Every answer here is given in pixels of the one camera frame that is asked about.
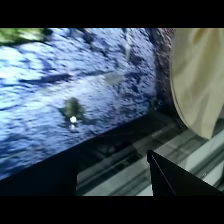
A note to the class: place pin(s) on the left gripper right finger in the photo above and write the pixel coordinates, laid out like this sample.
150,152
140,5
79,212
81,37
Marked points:
173,181

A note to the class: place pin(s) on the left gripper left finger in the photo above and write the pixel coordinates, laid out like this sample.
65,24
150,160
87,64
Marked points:
40,180

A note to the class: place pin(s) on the beige garment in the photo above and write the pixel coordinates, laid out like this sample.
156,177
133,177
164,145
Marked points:
200,80

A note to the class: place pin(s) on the silver frame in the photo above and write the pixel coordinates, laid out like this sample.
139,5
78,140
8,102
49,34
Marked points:
133,166

